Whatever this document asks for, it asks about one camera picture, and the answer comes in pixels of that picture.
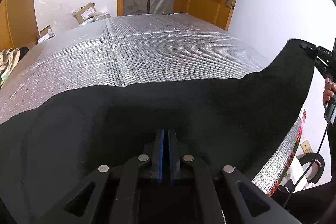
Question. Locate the white bag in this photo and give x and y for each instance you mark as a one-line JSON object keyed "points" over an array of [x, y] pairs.
{"points": [[295, 174]]}

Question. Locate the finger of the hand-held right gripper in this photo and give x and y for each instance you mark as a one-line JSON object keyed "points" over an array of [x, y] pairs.
{"points": [[321, 62], [308, 47]]}

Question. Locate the brown cardboard box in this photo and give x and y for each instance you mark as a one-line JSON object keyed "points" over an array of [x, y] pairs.
{"points": [[85, 12]]}

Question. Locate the person's right hand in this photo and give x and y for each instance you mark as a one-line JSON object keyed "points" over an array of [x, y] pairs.
{"points": [[328, 91]]}

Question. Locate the white cardboard box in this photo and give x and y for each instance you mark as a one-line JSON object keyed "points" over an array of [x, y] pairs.
{"points": [[46, 33]]}

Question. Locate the floral fleece blanket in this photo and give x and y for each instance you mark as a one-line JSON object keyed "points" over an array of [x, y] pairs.
{"points": [[9, 60]]}

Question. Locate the wooden wardrobe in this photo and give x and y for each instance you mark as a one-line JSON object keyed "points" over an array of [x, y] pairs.
{"points": [[18, 16]]}

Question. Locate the black fabric item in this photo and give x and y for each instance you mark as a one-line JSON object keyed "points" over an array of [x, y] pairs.
{"points": [[24, 52]]}

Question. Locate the beige wall outlet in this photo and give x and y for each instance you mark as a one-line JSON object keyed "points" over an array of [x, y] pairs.
{"points": [[306, 147]]}

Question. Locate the grey plastic packet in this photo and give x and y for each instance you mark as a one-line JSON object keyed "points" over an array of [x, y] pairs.
{"points": [[101, 16]]}

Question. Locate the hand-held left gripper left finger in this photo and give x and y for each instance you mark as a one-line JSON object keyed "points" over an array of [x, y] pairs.
{"points": [[160, 155]]}

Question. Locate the black fleece garment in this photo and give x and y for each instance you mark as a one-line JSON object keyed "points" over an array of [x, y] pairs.
{"points": [[105, 113]]}

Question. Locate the silver foil bubble mat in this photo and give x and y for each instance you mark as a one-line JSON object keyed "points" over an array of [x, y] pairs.
{"points": [[157, 50]]}

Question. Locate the person's dark clothing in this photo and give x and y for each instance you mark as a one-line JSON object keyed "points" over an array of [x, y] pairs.
{"points": [[315, 203]]}

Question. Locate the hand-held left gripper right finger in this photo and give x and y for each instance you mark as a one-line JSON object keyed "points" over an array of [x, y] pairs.
{"points": [[172, 155]]}

